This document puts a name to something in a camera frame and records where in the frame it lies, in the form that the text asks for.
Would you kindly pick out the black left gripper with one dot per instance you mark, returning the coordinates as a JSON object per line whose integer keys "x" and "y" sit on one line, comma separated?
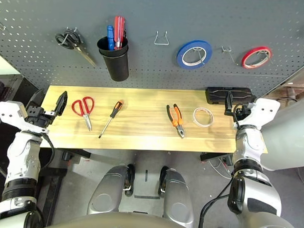
{"x": 35, "y": 113}

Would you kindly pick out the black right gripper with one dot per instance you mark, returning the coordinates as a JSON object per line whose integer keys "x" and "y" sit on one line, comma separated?
{"x": 242, "y": 112}

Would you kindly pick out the white tape roll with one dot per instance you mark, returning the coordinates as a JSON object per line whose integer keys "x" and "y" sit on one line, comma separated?
{"x": 204, "y": 125}

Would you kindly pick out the orange black pliers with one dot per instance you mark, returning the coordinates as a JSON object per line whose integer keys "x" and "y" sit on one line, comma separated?
{"x": 178, "y": 120}

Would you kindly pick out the orange black screwdriver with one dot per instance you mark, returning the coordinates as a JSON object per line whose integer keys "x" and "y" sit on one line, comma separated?
{"x": 116, "y": 109}

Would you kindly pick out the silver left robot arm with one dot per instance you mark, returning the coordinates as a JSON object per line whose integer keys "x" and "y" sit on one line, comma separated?
{"x": 20, "y": 159}

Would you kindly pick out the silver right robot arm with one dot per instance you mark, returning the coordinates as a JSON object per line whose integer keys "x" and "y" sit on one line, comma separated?
{"x": 248, "y": 145}

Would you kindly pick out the grey metal pegboard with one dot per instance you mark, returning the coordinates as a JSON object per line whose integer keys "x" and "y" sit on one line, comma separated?
{"x": 150, "y": 16}

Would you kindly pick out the black plastic tool case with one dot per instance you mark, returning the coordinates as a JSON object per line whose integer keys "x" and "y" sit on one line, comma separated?
{"x": 215, "y": 96}

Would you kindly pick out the dark metal cabinet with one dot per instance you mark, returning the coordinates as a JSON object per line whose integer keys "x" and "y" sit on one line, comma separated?
{"x": 8, "y": 89}

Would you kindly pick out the red tape roll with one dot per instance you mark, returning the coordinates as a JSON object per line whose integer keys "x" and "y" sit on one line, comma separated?
{"x": 244, "y": 58}

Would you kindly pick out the silver double peg hook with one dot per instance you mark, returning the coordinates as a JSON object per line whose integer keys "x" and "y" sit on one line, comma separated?
{"x": 231, "y": 53}

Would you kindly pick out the silver blue-tape peg hook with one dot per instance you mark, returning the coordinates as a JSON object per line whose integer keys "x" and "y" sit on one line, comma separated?
{"x": 202, "y": 58}

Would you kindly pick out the black power strip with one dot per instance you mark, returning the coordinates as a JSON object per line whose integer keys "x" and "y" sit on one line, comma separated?
{"x": 227, "y": 160}

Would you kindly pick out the white cabinet top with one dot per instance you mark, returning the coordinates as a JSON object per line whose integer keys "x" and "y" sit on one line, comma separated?
{"x": 3, "y": 66}

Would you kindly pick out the silver red-tape peg hook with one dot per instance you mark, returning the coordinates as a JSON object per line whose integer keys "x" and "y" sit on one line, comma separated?
{"x": 269, "y": 56}

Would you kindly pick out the silver scissors peg hook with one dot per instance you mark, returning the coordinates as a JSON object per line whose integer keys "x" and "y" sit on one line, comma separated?
{"x": 67, "y": 36}

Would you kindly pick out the blue tape roll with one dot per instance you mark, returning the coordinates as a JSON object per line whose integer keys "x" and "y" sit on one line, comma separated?
{"x": 180, "y": 56}

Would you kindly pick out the white rounded furniture piece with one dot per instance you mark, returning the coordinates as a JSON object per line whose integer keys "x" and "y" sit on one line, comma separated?
{"x": 288, "y": 138}

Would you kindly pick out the silver empty peg hook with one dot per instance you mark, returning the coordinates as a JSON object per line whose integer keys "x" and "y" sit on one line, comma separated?
{"x": 2, "y": 27}

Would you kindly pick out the clear red-striped screwdriver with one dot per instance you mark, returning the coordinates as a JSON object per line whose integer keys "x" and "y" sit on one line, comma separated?
{"x": 116, "y": 30}

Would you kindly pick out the red screwdriver with white print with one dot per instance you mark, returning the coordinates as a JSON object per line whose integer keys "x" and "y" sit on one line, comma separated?
{"x": 122, "y": 30}

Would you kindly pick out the silver right robot leg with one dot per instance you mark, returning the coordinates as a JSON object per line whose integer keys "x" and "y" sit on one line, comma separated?
{"x": 176, "y": 195}

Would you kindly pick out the silver robot leg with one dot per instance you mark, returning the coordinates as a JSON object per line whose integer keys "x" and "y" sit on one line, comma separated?
{"x": 176, "y": 195}
{"x": 104, "y": 192}

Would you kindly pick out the silver left robot leg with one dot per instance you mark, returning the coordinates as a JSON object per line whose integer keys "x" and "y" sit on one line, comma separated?
{"x": 104, "y": 192}

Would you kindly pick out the short black floor tape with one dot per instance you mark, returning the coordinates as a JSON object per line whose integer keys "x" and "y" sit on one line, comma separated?
{"x": 146, "y": 176}

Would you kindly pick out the long black floor tape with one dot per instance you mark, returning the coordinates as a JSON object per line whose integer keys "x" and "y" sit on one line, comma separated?
{"x": 146, "y": 197}

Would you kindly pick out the grey robot torso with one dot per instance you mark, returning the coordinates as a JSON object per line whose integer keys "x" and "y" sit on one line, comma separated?
{"x": 118, "y": 224}

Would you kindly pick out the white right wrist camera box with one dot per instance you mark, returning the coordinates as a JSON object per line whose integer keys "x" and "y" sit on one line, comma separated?
{"x": 264, "y": 110}

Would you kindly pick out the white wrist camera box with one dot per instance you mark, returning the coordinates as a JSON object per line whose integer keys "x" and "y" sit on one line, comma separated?
{"x": 264, "y": 110}
{"x": 9, "y": 114}

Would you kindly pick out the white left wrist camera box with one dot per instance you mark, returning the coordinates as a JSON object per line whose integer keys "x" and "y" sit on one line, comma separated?
{"x": 9, "y": 114}

